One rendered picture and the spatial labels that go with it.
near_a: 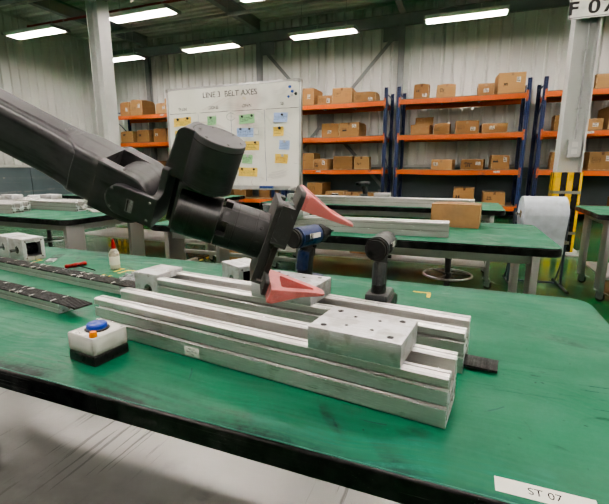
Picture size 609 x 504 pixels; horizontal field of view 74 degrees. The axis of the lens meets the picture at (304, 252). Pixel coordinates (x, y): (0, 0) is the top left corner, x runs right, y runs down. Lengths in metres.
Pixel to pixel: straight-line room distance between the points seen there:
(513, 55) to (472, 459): 11.14
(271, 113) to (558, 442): 3.64
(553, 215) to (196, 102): 3.59
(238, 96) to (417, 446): 3.84
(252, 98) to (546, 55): 8.62
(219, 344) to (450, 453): 0.45
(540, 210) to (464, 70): 7.51
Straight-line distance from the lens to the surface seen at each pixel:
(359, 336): 0.66
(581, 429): 0.79
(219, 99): 4.32
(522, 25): 11.73
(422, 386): 0.67
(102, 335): 0.92
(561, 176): 6.42
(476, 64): 11.52
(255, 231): 0.47
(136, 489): 1.50
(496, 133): 10.18
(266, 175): 4.02
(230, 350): 0.82
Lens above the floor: 1.17
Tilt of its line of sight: 12 degrees down
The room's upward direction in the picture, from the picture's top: straight up
